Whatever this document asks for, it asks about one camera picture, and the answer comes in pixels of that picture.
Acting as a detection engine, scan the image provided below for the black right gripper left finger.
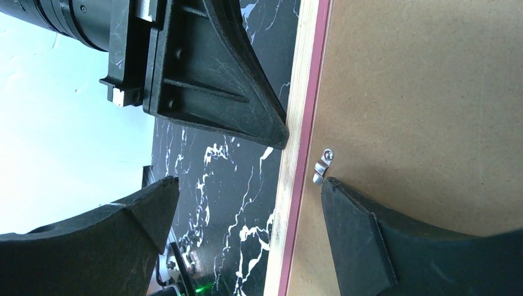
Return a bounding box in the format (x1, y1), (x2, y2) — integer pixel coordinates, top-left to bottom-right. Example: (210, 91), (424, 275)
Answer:
(1, 176), (179, 295)

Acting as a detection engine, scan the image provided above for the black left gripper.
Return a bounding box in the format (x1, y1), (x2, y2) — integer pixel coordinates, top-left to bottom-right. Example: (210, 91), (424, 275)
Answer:
(8, 0), (165, 107)

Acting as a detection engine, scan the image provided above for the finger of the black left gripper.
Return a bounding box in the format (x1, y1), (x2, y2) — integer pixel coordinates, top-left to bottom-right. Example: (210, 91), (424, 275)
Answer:
(142, 1), (289, 149)

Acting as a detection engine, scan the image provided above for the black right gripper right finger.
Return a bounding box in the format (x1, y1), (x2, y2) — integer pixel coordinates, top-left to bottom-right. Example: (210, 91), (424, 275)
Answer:
(321, 177), (522, 295)

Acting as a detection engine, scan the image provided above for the brown cardboard backing board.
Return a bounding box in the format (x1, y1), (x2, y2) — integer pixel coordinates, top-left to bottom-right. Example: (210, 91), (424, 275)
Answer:
(286, 1), (522, 295)

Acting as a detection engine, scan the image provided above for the pink wooden picture frame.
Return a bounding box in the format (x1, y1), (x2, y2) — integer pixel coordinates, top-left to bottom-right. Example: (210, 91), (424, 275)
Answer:
(263, 1), (332, 295)

